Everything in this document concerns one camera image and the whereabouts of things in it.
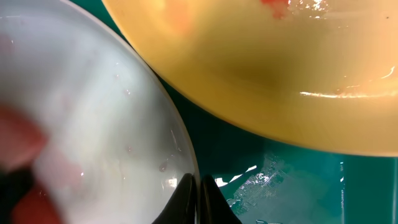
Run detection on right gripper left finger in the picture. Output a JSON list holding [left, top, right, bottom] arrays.
[[152, 173, 197, 224]]

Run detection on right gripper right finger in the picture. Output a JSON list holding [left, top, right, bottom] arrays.
[[200, 175, 242, 224]]

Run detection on light blue plate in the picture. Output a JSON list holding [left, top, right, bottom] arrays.
[[1, 0, 199, 224]]

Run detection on yellow plate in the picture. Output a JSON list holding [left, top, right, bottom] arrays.
[[104, 0, 397, 157]]

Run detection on teal plastic tray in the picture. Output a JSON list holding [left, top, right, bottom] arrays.
[[80, 1, 397, 223]]

